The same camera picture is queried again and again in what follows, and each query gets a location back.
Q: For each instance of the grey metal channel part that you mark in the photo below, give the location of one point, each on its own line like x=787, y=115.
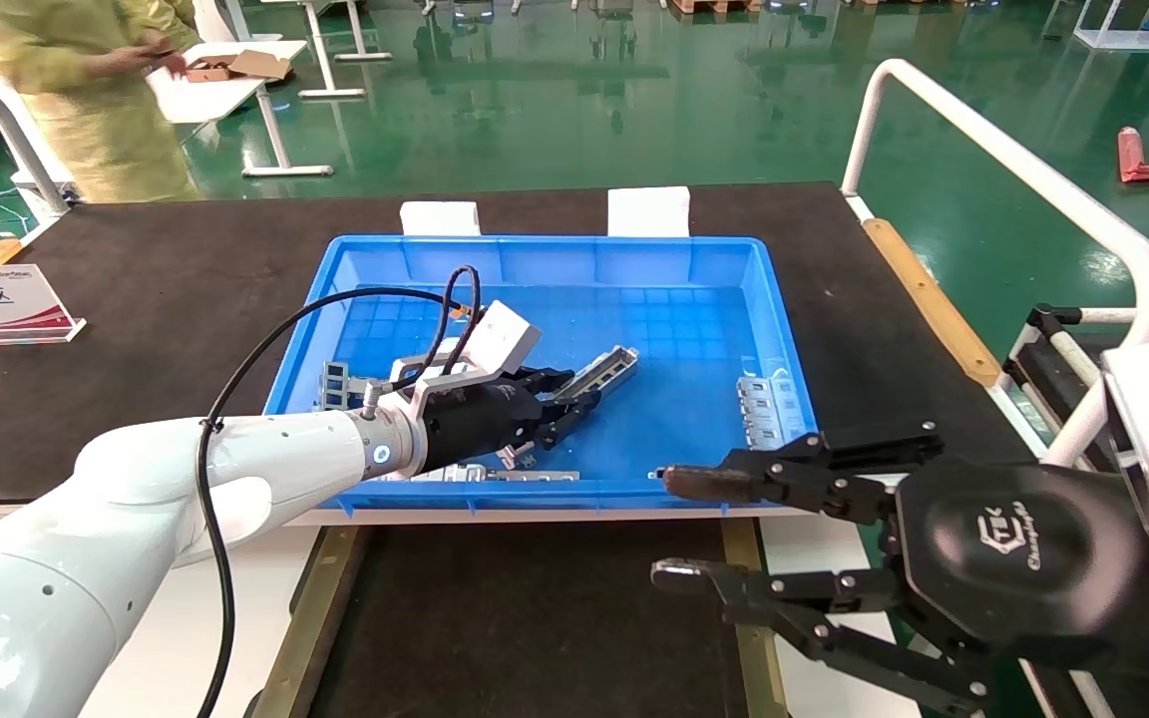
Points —
x=606, y=369

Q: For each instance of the white background table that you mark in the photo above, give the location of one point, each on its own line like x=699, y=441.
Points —
x=225, y=92

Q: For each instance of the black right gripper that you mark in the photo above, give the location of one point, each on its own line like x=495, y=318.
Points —
x=1013, y=558

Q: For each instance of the blue plastic bin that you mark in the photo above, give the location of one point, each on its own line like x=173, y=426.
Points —
x=674, y=329

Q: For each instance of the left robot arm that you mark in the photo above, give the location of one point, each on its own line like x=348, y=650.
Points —
x=136, y=499

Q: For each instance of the person in yellow coat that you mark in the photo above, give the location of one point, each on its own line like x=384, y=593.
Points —
x=96, y=110

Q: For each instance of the long thin metal strip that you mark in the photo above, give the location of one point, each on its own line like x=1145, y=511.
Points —
x=515, y=476

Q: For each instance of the white table frame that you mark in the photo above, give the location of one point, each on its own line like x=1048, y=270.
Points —
x=335, y=50

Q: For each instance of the small white foam block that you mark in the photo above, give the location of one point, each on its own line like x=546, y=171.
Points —
x=440, y=218

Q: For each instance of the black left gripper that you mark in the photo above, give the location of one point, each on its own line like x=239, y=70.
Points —
x=475, y=427

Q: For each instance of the L-shaped grey metal part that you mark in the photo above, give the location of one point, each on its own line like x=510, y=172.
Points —
x=337, y=384

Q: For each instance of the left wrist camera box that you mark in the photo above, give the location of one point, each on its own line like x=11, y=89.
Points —
x=500, y=334

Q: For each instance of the grey curved tube railing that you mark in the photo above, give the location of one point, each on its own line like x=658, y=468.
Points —
x=6, y=130

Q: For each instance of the white tubular railing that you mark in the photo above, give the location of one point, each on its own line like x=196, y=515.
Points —
x=1033, y=179

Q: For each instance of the open cardboard box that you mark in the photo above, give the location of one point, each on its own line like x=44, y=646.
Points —
x=235, y=66

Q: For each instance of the white floor frame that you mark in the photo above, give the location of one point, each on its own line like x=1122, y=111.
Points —
x=1133, y=40

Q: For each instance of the large white foam block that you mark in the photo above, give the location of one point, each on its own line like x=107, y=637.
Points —
x=648, y=211

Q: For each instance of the dark thin metal strip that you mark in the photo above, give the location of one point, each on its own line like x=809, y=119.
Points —
x=658, y=473

